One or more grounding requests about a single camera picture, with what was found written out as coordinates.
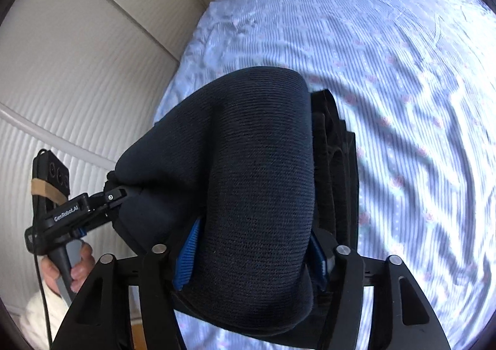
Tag black sweatpants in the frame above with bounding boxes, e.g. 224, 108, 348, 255
106, 65, 315, 337

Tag white sleeve forearm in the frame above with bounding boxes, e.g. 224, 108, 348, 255
20, 283, 69, 349

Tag person left hand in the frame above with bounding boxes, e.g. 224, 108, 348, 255
40, 238, 96, 295

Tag blue floral bed sheet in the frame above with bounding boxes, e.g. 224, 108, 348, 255
156, 0, 495, 349

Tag black phone with tape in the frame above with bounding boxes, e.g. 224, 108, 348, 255
31, 149, 70, 217

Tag cream wardrobe doors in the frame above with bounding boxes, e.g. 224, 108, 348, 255
1, 0, 211, 314

